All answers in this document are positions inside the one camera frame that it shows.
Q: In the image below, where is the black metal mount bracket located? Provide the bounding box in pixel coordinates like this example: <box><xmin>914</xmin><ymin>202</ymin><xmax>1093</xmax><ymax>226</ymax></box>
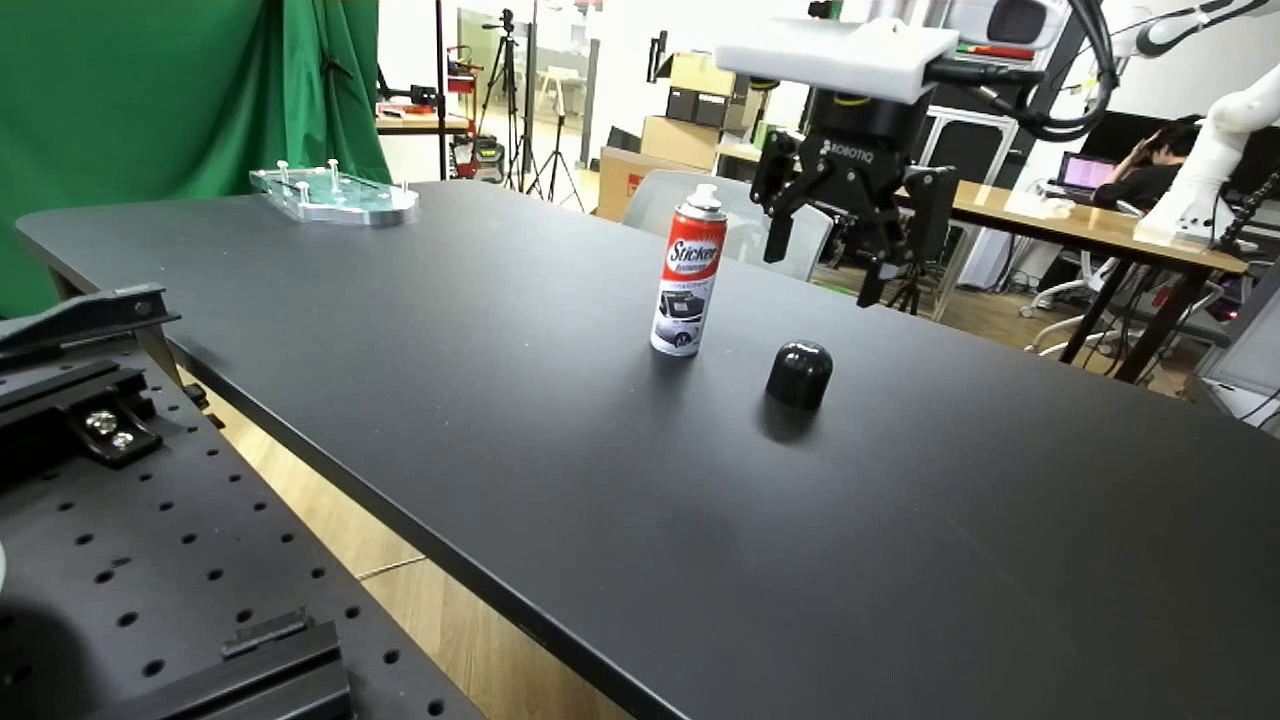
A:
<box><xmin>0</xmin><ymin>281</ymin><xmax>180</xmax><ymax>471</ymax></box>

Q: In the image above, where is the long wooden desk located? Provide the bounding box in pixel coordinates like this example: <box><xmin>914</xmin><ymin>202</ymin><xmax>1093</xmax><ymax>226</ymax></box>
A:
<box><xmin>717</xmin><ymin>138</ymin><xmax>1253</xmax><ymax>389</ymax></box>

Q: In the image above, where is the black perforated breadboard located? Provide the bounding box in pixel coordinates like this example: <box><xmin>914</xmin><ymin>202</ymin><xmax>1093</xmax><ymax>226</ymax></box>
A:
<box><xmin>0</xmin><ymin>346</ymin><xmax>472</xmax><ymax>720</ymax></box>

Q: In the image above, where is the green backdrop curtain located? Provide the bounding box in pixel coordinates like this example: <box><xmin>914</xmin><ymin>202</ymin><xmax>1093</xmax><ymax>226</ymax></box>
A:
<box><xmin>0</xmin><ymin>0</ymin><xmax>394</xmax><ymax>318</ymax></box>

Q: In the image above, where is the open laptop with pink screen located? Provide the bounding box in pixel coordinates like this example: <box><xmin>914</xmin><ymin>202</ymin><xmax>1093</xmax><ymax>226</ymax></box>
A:
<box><xmin>1059</xmin><ymin>149</ymin><xmax>1128</xmax><ymax>208</ymax></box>

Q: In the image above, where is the tall light stand tripod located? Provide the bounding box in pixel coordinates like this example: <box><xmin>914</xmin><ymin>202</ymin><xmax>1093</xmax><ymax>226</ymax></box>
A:
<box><xmin>524</xmin><ymin>0</ymin><xmax>590</xmax><ymax>214</ymax></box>

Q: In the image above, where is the clear acrylic plate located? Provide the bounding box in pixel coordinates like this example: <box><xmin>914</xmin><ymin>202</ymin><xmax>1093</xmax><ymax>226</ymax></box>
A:
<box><xmin>248</xmin><ymin>157</ymin><xmax>420</xmax><ymax>226</ymax></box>

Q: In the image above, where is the camera tripod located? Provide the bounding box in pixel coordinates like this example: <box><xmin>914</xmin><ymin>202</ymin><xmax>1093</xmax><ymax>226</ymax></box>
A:
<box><xmin>477</xmin><ymin>3</ymin><xmax>530</xmax><ymax>182</ymax></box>

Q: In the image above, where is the red white spray can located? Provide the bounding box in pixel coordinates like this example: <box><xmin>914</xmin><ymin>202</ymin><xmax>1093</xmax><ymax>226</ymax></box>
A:
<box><xmin>649</xmin><ymin>179</ymin><xmax>732</xmax><ymax>362</ymax></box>

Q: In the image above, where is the grey office chair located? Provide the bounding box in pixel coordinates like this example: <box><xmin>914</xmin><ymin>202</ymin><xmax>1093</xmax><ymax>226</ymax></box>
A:
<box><xmin>624</xmin><ymin>162</ymin><xmax>841</xmax><ymax>282</ymax></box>

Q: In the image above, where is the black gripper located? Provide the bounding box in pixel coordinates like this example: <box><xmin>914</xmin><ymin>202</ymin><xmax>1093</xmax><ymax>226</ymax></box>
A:
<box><xmin>748</xmin><ymin>86</ymin><xmax>959</xmax><ymax>310</ymax></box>

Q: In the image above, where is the black flat clamp bar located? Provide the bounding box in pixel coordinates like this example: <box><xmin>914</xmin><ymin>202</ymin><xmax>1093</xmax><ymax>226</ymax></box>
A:
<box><xmin>75</xmin><ymin>607</ymin><xmax>355</xmax><ymax>720</ymax></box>

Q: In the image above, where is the black plastic cap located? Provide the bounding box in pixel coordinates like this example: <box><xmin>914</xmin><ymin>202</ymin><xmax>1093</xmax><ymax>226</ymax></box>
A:
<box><xmin>765</xmin><ymin>340</ymin><xmax>835</xmax><ymax>411</ymax></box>

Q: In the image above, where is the brown cardboard box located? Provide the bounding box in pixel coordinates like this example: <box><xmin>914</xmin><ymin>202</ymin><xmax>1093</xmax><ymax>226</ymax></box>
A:
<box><xmin>590</xmin><ymin>113</ymin><xmax>722</xmax><ymax>224</ymax></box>

